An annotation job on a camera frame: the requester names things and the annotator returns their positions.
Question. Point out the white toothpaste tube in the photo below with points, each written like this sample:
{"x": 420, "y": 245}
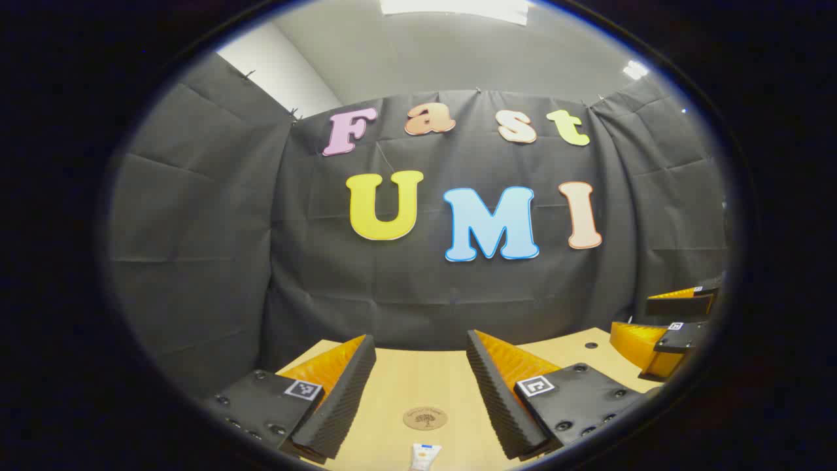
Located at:
{"x": 426, "y": 456}

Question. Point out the small ceiling light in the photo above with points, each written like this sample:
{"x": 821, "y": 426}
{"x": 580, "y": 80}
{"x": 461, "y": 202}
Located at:
{"x": 635, "y": 70}

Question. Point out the black backdrop cloth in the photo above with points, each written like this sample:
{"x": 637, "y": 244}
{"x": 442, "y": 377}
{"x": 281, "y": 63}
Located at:
{"x": 392, "y": 294}

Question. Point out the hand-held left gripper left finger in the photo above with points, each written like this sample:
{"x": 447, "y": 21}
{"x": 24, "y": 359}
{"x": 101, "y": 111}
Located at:
{"x": 340, "y": 405}

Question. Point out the large ceiling light panel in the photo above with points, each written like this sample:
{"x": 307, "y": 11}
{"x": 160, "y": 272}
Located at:
{"x": 458, "y": 8}

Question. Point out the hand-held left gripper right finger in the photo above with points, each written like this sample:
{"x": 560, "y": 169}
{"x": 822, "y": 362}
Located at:
{"x": 497, "y": 405}

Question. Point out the round cork coaster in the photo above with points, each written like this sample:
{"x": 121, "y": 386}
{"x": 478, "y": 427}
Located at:
{"x": 425, "y": 418}

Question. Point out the light wooden desktop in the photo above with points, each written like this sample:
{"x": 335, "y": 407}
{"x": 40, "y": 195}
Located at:
{"x": 418, "y": 379}

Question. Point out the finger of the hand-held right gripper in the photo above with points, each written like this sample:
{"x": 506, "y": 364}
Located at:
{"x": 680, "y": 306}
{"x": 683, "y": 339}

